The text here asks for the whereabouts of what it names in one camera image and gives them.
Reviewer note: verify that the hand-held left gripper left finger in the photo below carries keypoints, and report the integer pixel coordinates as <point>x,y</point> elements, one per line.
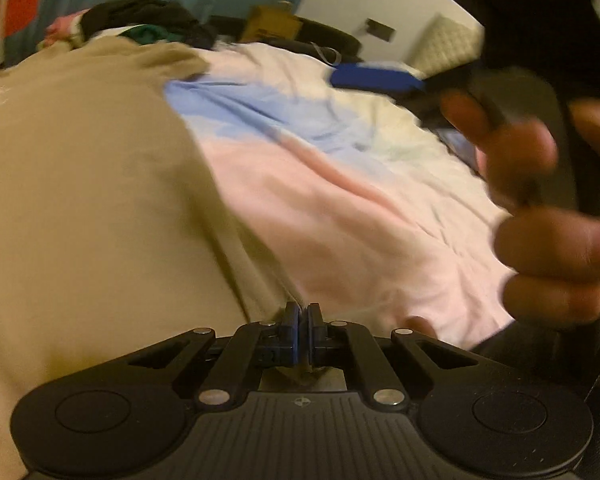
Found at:
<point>293,332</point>

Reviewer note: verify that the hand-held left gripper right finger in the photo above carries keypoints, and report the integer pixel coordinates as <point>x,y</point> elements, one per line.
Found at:
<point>310,332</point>

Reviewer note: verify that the beige t-shirt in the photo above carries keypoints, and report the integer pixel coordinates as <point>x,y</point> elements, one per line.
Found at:
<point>90,200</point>

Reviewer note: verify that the pile of dark clothes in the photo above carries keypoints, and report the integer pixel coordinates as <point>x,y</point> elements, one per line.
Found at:
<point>150,17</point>

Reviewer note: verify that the person's right hand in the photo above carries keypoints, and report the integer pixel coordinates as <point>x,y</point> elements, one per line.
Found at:
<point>555,245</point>

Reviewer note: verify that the white quilted cushion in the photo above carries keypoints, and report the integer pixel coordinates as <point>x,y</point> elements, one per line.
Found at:
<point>447,45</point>

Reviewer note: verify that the pastel tie-dye bed sheet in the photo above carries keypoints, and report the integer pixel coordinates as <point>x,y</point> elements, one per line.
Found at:
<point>340,195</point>

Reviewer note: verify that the dark flat device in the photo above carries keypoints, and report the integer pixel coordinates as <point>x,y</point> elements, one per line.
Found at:
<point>460,147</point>

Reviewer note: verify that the blue box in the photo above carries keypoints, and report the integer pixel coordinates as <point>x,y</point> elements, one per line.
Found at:
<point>375,77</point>

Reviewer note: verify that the cardboard box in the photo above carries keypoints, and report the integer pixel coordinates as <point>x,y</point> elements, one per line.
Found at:
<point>272,24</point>

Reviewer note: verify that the pink garment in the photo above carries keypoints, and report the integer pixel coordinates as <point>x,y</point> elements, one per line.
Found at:
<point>62,27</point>

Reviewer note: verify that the dark wall plate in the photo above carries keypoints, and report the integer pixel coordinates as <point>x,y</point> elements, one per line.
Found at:
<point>380,30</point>

